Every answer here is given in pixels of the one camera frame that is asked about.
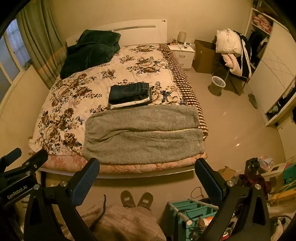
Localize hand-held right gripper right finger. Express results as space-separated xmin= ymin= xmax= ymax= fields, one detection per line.
xmin=195 ymin=158 xmax=271 ymax=241

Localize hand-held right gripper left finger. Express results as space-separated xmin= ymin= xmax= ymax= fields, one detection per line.
xmin=23 ymin=158 xmax=100 ymax=241

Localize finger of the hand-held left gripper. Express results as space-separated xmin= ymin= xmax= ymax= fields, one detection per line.
xmin=3 ymin=149 xmax=48 ymax=179
xmin=0 ymin=148 xmax=22 ymax=171

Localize grey fleece pants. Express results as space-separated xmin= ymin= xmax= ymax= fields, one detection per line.
xmin=82 ymin=105 xmax=206 ymax=165

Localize folded white pants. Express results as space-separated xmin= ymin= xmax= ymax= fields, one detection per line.
xmin=110 ymin=97 xmax=153 ymax=110

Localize small cardboard box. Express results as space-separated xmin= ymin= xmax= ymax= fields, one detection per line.
xmin=217 ymin=166 xmax=236 ymax=183

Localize teal storage rack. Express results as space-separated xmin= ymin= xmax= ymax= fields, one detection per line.
xmin=166 ymin=200 xmax=219 ymax=241

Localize dark red cloth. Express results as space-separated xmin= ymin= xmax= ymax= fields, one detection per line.
xmin=238 ymin=174 xmax=272 ymax=194

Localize black gadget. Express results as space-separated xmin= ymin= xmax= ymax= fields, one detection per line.
xmin=245 ymin=158 xmax=259 ymax=176

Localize pink floral quilt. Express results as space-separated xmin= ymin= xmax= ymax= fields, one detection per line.
xmin=29 ymin=148 xmax=207 ymax=174

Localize yellow bundle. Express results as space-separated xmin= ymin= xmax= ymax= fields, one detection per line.
xmin=270 ymin=185 xmax=296 ymax=204

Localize green box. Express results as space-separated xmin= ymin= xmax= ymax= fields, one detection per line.
xmin=283 ymin=163 xmax=296 ymax=186

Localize grey slipper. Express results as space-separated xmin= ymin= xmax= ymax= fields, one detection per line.
xmin=248 ymin=93 xmax=258 ymax=109

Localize waste bin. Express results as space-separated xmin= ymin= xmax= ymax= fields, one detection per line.
xmin=208 ymin=76 xmax=226 ymax=96

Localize brown checked bed sheet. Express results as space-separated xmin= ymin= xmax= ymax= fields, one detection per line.
xmin=159 ymin=44 xmax=208 ymax=141

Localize folded dark jeans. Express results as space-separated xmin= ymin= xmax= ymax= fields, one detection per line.
xmin=108 ymin=82 xmax=153 ymax=105

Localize dark chair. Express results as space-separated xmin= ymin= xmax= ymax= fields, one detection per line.
xmin=222 ymin=67 xmax=250 ymax=95

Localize window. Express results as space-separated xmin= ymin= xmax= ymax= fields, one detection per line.
xmin=0 ymin=19 xmax=31 ymax=100

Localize pale pink jacket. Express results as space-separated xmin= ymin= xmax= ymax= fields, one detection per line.
xmin=221 ymin=53 xmax=243 ymax=76

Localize dark green blanket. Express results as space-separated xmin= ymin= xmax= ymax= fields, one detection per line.
xmin=60 ymin=30 xmax=121 ymax=79

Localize white nightstand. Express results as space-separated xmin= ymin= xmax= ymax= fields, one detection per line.
xmin=168 ymin=43 xmax=196 ymax=71

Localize green curtain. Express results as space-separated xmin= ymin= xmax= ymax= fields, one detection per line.
xmin=17 ymin=0 xmax=67 ymax=90

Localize large cardboard box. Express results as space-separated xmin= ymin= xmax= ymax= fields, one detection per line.
xmin=192 ymin=39 xmax=226 ymax=75

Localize floral blanket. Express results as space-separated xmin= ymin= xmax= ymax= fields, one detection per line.
xmin=28 ymin=44 xmax=185 ymax=155

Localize black jacket with white stripes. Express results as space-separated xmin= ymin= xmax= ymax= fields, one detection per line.
xmin=232 ymin=30 xmax=252 ymax=78

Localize white wardrobe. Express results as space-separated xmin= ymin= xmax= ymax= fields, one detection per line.
xmin=245 ymin=7 xmax=296 ymax=127

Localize white puffy jacket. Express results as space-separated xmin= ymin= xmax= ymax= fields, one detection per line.
xmin=216 ymin=28 xmax=243 ymax=55

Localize dark hanging clothes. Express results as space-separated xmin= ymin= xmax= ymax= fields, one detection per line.
xmin=247 ymin=31 xmax=269 ymax=67

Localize folded pink floral bedding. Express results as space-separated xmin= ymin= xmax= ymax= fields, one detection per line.
xmin=252 ymin=13 xmax=273 ymax=33

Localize white bed frame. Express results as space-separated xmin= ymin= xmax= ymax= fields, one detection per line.
xmin=37 ymin=19 xmax=199 ymax=183

